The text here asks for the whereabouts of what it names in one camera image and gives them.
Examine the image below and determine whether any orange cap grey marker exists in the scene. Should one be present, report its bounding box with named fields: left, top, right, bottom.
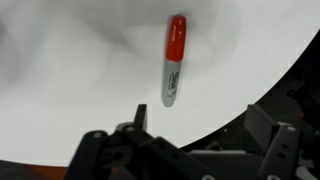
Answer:
left=161, top=14, right=188, bottom=108

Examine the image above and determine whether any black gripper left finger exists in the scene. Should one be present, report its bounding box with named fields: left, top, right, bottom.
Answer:
left=66, top=103, right=188, bottom=180

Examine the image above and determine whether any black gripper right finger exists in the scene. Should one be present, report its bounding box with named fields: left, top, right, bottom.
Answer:
left=244, top=104, right=302, bottom=180

